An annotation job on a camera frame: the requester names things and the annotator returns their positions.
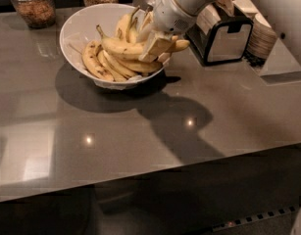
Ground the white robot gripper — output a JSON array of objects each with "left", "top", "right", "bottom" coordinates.
[{"left": 136, "top": 0, "right": 197, "bottom": 63}]

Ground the yellow banana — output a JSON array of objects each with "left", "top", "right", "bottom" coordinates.
[
  {"left": 96, "top": 24, "right": 144, "bottom": 60},
  {"left": 97, "top": 51, "right": 137, "bottom": 82},
  {"left": 115, "top": 7, "right": 139, "bottom": 42},
  {"left": 167, "top": 39, "right": 190, "bottom": 53},
  {"left": 117, "top": 59, "right": 163, "bottom": 73},
  {"left": 82, "top": 40, "right": 114, "bottom": 81}
]

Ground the stack of white plates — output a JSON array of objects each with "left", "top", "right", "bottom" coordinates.
[{"left": 247, "top": 13, "right": 276, "bottom": 59}]

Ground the metal floor vent strip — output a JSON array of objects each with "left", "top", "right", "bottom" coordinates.
[{"left": 211, "top": 205, "right": 300, "bottom": 232}]

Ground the glass jar with granola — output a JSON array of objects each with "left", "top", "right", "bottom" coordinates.
[{"left": 11, "top": 0, "right": 56, "bottom": 28}]

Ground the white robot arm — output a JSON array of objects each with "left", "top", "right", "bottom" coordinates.
[{"left": 133, "top": 0, "right": 301, "bottom": 65}]

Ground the white ceramic bowl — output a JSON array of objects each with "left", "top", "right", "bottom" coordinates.
[{"left": 59, "top": 3, "right": 172, "bottom": 91}]

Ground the upright yellow banana back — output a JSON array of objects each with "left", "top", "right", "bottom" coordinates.
[{"left": 115, "top": 7, "right": 139, "bottom": 42}]

